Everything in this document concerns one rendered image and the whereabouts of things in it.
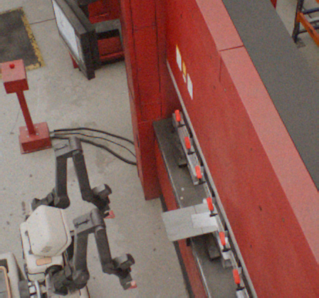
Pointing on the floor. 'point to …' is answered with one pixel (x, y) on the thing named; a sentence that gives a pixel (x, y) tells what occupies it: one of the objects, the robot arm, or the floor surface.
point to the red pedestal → (38, 139)
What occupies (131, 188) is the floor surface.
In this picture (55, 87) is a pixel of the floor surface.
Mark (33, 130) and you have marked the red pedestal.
